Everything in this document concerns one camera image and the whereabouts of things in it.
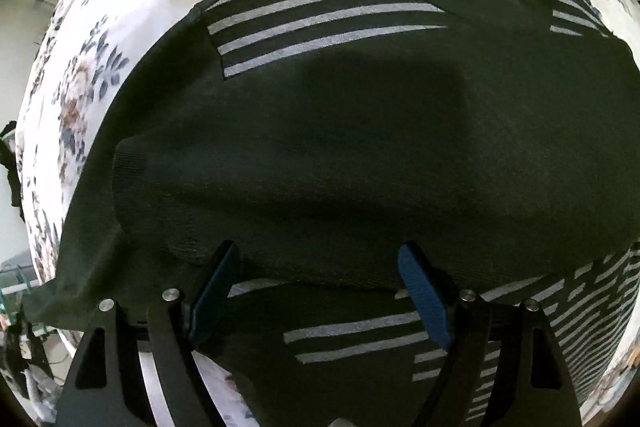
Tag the green patterned storage box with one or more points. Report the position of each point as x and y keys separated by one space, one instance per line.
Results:
x=18 y=278

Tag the black white-striped sweater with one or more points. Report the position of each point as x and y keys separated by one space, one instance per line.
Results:
x=350 y=146

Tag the black object beside bed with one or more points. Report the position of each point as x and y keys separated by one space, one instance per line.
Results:
x=8 y=161

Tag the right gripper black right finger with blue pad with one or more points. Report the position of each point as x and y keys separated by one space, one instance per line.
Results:
x=502 y=365

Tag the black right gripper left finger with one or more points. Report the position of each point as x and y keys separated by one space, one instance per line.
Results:
x=105 y=385

